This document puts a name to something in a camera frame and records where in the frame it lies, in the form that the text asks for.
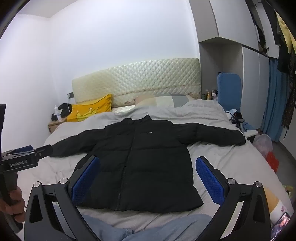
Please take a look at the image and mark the person's grey trouser legs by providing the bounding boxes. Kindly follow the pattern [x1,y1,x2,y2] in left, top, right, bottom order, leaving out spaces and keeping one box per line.
[53,204,213,241]

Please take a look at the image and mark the white bedside shelf unit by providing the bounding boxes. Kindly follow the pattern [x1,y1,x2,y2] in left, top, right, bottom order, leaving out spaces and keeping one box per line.
[188,0,279,138]

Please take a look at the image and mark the white plastic bag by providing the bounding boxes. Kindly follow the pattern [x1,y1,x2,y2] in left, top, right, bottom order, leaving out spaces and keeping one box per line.
[252,134,273,158]

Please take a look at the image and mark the yellow hanging garment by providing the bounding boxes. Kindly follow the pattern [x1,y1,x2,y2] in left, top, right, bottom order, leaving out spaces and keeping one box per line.
[276,13,296,51]

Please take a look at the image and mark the blue chair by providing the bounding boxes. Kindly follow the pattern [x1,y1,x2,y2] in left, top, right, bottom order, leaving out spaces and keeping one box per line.
[217,72,241,112]

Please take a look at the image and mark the group of small bottles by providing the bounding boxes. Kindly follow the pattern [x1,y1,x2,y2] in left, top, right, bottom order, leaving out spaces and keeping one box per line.
[202,89,218,101]

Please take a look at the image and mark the black device on stand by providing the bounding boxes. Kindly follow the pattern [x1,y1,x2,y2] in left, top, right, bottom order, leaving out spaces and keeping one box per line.
[230,112,246,131]

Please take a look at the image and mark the beige white bolster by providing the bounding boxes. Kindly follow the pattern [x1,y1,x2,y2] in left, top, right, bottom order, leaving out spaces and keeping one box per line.
[264,187,290,223]

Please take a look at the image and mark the yellow crown print pillow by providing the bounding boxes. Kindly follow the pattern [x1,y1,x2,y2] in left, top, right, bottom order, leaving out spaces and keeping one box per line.
[67,94,113,122]

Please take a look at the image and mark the smartphone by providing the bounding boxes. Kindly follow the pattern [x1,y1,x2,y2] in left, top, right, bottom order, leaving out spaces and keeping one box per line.
[270,212,291,237]

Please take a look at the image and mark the blue curtain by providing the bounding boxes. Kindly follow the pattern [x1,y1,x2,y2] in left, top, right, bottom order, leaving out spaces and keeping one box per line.
[261,59,290,142]

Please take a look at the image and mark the person's left hand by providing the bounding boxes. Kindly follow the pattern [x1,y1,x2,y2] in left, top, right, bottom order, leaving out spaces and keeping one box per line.
[0,185,26,225]

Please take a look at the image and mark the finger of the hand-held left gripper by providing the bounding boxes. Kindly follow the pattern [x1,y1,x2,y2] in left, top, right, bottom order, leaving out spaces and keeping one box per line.
[35,144,54,161]
[9,145,34,154]

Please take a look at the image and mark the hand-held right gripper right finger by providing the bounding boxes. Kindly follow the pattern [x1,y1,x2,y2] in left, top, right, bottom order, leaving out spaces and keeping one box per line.
[195,156,271,241]

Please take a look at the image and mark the cream quilted headboard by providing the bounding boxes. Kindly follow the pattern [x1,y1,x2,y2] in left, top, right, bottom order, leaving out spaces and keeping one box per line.
[72,58,201,109]

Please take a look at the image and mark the small white side table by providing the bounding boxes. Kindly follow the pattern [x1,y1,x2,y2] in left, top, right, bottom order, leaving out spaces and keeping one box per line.
[243,129,258,140]

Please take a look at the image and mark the wooden nightstand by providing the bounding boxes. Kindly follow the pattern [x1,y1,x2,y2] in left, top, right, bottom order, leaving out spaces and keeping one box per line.
[48,116,68,134]

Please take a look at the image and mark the black puffer jacket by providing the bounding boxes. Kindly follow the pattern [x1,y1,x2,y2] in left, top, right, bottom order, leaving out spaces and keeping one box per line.
[50,115,247,212]

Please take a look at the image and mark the red plastic bag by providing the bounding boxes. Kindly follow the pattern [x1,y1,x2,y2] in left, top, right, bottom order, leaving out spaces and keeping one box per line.
[266,152,279,173]

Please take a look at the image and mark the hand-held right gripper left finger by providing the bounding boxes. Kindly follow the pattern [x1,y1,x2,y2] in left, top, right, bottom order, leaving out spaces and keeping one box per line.
[24,156,101,241]

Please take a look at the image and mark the beige pillow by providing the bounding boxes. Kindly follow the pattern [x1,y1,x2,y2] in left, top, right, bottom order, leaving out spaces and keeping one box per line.
[134,94,195,108]

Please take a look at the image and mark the black bag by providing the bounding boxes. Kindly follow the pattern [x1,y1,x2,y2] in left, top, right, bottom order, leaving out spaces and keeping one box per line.
[51,103,73,121]

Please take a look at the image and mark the dark hanging clothes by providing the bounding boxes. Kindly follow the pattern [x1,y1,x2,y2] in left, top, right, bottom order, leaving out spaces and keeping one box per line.
[254,9,296,139]

